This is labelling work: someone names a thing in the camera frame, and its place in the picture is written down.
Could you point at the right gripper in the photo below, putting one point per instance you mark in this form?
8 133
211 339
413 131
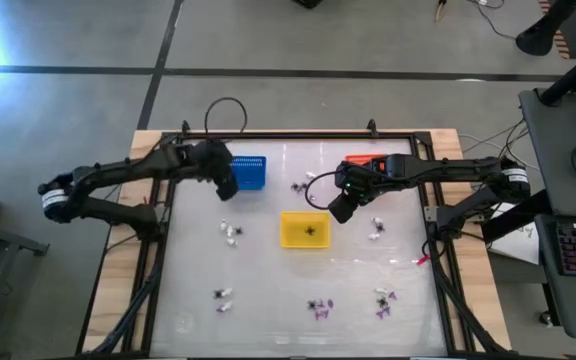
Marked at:
343 209

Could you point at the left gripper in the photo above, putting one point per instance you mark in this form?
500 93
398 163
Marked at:
228 190

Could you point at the yellow plastic basket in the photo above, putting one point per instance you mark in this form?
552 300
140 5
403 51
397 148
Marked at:
305 240

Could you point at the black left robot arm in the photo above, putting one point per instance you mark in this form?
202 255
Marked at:
128 167

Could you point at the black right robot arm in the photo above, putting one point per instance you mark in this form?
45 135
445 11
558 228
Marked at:
443 167

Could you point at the blue plastic basket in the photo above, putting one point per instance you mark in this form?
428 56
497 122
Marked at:
250 175

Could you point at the orange plastic basket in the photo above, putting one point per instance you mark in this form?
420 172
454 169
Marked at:
360 158

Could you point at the black desk foot bar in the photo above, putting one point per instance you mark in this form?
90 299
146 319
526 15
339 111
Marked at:
518 215

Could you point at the white printed paper sheet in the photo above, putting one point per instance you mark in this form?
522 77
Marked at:
520 247

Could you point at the black floor object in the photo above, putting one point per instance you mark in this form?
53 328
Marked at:
308 2

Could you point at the grey side stand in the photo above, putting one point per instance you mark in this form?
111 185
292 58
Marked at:
8 239

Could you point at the desk caster wheel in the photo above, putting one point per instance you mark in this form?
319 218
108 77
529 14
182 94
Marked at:
545 318

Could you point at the person's shoe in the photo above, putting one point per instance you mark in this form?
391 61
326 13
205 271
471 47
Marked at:
535 40

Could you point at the black monitor pole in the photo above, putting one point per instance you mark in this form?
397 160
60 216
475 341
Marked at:
573 75

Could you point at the red striped mat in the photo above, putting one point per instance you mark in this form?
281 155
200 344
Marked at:
562 45

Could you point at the person's leg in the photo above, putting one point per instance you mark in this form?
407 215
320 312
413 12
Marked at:
560 12

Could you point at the black aluminium table frame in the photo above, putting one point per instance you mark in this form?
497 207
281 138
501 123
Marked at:
328 135

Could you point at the black frame clamp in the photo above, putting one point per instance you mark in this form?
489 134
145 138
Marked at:
372 127
185 126

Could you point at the grey metal bracket plate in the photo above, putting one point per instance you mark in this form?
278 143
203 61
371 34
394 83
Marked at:
429 214

